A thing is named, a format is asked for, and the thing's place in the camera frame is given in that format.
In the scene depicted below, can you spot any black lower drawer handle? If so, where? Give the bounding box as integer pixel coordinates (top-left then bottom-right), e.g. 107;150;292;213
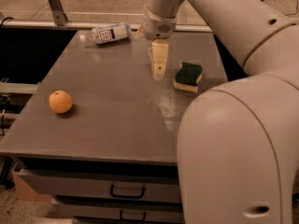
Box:
120;211;147;221

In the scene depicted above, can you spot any green yellow sponge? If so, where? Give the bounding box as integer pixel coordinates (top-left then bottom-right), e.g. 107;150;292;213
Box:
174;62;203;93

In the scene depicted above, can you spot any left metal railing bracket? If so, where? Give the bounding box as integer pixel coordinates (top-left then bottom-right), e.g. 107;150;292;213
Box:
48;0;68;26

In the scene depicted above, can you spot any grey drawer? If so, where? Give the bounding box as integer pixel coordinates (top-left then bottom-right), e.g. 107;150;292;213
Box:
52;200;184;224
20;169;180;203

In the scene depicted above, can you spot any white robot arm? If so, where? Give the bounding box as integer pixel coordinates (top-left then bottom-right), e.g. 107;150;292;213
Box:
141;0;299;224

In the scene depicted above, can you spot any orange fruit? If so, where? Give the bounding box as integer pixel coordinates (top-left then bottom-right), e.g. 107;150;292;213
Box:
49;91;73;114

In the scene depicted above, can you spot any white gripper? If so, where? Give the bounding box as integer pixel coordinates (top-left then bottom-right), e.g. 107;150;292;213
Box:
135;7;177;81

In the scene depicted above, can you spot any black drawer handle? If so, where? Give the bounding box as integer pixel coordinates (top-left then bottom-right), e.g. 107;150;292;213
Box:
120;211;147;221
109;185;146;200

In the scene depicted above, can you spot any black upper drawer handle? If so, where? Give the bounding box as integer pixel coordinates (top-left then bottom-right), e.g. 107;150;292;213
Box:
109;185;146;200

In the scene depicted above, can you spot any black cable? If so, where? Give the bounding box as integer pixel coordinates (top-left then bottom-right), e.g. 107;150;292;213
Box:
0;16;15;29

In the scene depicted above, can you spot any grey upper drawer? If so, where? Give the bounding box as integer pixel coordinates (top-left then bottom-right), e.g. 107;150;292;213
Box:
20;169;180;203

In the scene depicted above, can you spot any blue plastic water bottle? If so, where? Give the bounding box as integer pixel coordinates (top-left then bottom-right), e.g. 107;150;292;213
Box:
79;22;132;45

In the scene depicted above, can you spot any grey lower drawer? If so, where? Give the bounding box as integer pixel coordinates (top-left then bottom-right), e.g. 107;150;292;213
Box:
52;200;184;224

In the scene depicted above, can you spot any horizontal metal rail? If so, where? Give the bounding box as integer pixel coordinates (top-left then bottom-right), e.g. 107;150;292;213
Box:
0;19;213;34

